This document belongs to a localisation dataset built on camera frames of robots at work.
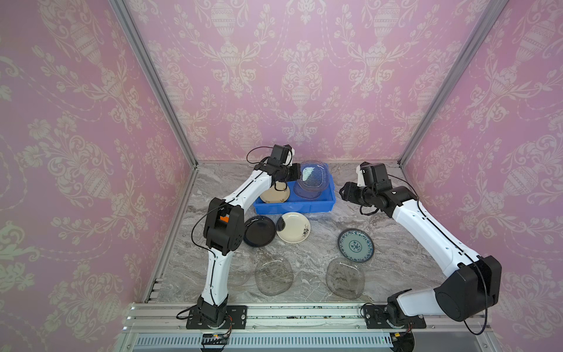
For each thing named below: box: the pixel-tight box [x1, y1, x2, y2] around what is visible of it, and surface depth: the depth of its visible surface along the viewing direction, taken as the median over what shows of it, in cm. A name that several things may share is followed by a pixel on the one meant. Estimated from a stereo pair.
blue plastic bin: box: [253, 174, 337, 215], surface depth 103 cm
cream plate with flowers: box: [276, 211, 312, 245], surface depth 97 cm
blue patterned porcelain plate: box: [337, 228, 375, 263], surface depth 92 cm
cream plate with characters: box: [259, 180, 291, 204], surface depth 105 cm
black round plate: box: [243, 215, 277, 248], surface depth 95 cm
